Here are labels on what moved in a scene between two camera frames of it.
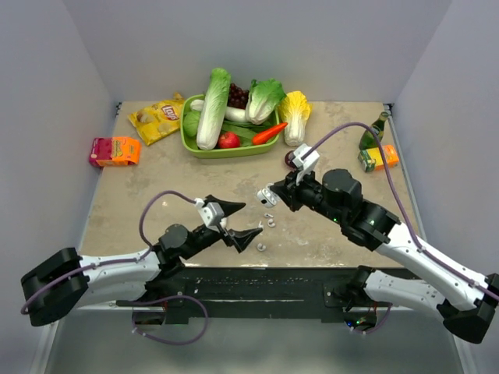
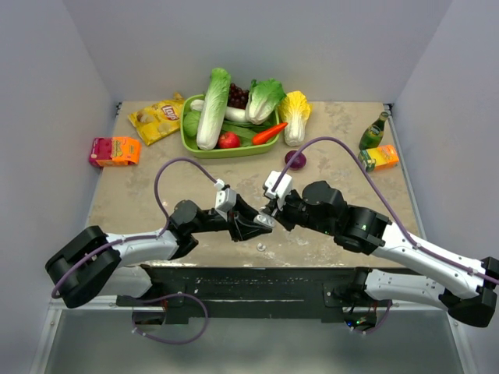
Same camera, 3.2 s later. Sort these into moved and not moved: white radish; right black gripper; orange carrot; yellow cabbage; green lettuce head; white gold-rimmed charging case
Moved: right black gripper; white gold-rimmed charging case
Not moved: white radish; green lettuce head; orange carrot; yellow cabbage
